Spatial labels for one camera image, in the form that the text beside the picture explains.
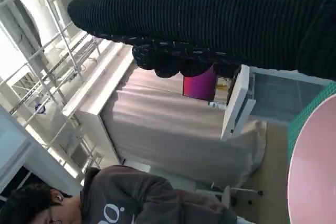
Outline cloth-covered white desk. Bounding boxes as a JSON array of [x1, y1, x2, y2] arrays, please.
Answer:
[[62, 45, 268, 190]]

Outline white office chair base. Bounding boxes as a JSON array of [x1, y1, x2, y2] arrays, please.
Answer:
[[195, 182, 265, 206]]

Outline person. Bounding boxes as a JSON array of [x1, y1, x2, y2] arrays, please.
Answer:
[[0, 165, 239, 224]]

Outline white bottle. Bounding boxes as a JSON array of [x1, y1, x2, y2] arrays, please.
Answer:
[[208, 100, 226, 111]]

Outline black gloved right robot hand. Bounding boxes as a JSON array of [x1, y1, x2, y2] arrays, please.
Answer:
[[67, 0, 336, 82]]

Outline pink bowl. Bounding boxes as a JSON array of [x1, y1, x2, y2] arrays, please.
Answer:
[[287, 100, 336, 224]]

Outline monitor with magenta screen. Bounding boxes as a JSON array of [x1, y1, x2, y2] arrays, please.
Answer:
[[182, 66, 218, 101]]

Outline white pipe frame rack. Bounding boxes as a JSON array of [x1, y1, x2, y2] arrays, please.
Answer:
[[0, 0, 132, 183]]

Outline green cutting mat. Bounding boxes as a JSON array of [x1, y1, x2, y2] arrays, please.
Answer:
[[287, 81, 336, 162]]

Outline narrow white mesh cabinet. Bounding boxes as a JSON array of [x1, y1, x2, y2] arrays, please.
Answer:
[[220, 63, 330, 141]]

